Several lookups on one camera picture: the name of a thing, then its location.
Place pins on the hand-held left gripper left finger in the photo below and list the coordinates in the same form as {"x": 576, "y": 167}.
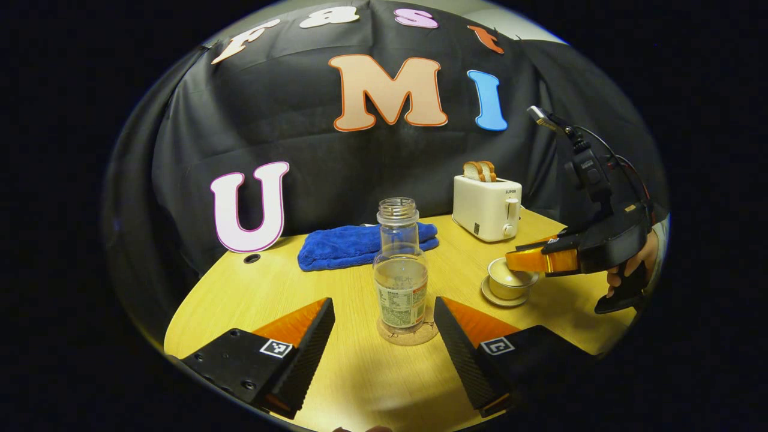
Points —
{"x": 306, "y": 360}

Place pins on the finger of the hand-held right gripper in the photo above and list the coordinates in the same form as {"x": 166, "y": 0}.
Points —
{"x": 543, "y": 262}
{"x": 549, "y": 242}

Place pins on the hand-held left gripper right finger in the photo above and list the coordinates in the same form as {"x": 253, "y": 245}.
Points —
{"x": 465, "y": 366}

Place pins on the white teacup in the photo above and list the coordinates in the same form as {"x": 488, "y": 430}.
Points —
{"x": 504, "y": 291}

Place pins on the round cork coaster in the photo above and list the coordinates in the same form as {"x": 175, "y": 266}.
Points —
{"x": 429, "y": 332}

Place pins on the clear plastic water bottle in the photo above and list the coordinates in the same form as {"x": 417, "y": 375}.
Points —
{"x": 401, "y": 282}

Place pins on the white toaster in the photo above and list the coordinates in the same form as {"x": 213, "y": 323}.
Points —
{"x": 486, "y": 210}

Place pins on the blue folded towel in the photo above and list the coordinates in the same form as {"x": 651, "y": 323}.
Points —
{"x": 342, "y": 246}

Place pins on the black backdrop cloth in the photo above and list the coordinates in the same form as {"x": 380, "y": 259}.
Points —
{"x": 300, "y": 120}

